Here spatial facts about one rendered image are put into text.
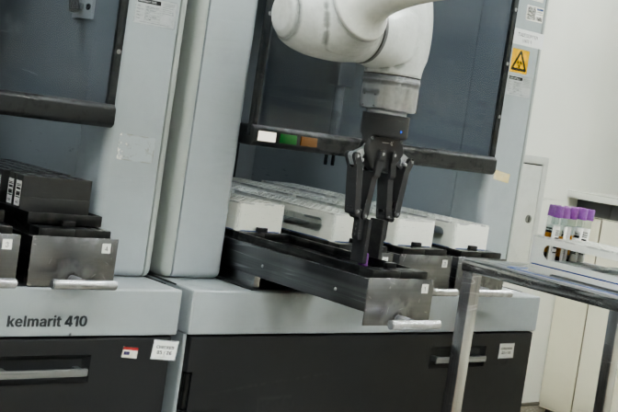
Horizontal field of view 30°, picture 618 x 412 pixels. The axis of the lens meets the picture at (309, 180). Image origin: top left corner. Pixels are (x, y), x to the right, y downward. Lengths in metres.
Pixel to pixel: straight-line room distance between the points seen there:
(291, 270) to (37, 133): 0.49
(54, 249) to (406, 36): 0.61
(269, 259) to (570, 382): 2.66
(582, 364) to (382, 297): 2.70
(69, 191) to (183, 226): 0.22
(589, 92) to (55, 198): 2.96
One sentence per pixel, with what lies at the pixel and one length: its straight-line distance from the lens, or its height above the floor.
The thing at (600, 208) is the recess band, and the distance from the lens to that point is 4.35.
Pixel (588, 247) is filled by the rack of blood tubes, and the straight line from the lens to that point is 1.90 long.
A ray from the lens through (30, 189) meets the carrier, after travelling 1.69.
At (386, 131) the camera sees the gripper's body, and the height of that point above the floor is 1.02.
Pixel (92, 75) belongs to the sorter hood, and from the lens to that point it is 1.72.
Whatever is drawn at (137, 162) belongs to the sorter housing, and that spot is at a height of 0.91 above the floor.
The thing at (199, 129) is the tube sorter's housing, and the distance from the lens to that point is 1.84.
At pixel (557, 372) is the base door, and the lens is 4.40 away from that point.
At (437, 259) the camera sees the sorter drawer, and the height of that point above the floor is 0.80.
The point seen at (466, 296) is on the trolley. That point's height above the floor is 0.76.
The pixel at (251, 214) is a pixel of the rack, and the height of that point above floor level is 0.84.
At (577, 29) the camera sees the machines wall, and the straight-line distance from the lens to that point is 4.30.
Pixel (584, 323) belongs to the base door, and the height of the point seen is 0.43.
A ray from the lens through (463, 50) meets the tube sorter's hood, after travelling 2.20.
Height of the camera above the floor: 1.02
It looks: 3 degrees down
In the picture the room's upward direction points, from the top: 8 degrees clockwise
